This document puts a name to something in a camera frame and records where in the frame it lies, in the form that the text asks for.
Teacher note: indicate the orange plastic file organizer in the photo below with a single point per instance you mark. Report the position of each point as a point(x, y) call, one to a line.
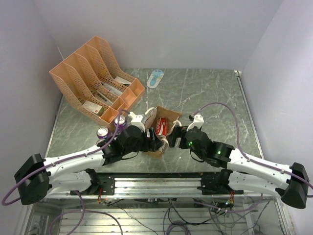
point(89, 74)

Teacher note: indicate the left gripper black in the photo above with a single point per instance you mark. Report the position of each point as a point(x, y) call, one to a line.
point(152, 144)

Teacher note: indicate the white red box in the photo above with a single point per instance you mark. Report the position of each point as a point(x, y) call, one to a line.
point(93, 107)

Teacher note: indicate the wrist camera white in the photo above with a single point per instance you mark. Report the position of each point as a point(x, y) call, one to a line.
point(197, 121)
point(136, 120)

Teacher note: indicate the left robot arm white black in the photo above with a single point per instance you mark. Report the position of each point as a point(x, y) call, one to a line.
point(39, 177)

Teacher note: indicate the aluminium mounting rail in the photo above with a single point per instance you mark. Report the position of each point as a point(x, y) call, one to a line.
point(141, 187)

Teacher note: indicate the canvas bag brown printed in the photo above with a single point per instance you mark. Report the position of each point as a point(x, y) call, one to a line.
point(151, 121)

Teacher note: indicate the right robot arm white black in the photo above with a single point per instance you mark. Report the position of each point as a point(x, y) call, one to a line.
point(245, 172)

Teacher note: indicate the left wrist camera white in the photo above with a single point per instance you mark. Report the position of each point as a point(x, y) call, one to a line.
point(136, 120)

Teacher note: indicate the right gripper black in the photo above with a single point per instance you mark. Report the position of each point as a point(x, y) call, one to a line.
point(178, 131)

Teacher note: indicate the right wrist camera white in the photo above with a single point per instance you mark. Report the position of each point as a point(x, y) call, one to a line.
point(197, 121)

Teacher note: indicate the purple soda can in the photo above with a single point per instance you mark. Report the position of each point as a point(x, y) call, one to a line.
point(120, 123)
point(103, 132)

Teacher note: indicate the white box in organizer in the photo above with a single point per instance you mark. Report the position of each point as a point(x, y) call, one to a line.
point(122, 81)

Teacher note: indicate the blue white blister pack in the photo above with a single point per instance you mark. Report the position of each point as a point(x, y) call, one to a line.
point(155, 78)

